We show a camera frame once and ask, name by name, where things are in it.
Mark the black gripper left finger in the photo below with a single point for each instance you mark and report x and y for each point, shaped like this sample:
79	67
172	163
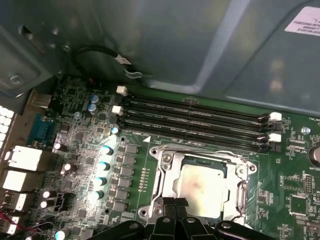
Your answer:
165	230

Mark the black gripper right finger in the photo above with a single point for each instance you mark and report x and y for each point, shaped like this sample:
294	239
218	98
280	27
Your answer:
192	230

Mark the silver CPU plate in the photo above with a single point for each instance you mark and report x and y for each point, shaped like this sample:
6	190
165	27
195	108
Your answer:
200	185

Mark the metal socket cover frame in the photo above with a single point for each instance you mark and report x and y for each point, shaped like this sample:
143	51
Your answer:
173	162

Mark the CPU socket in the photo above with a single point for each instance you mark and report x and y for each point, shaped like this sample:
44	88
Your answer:
146	212

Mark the black RAM slot bank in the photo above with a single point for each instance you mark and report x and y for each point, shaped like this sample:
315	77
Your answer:
195	120

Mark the silver blue capacitor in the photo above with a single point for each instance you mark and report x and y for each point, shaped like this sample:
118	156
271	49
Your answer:
100	181
95	98
92	108
103	166
61	235
96	195
106	150
115	130

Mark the green motherboard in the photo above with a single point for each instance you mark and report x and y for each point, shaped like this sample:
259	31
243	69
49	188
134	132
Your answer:
275	187

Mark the silver black capacitor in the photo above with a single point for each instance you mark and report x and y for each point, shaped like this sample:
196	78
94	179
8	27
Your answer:
48	194
59	146
68	167
46	204

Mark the silver rear port block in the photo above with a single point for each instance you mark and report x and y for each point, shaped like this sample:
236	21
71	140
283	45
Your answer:
23	157
21	180
16	201

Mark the blue rear port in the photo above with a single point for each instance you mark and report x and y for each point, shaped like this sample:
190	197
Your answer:
41	128

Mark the black PC case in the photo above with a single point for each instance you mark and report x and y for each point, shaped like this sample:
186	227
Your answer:
175	37

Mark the white case label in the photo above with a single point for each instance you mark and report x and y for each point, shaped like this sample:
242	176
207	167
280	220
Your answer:
305	21

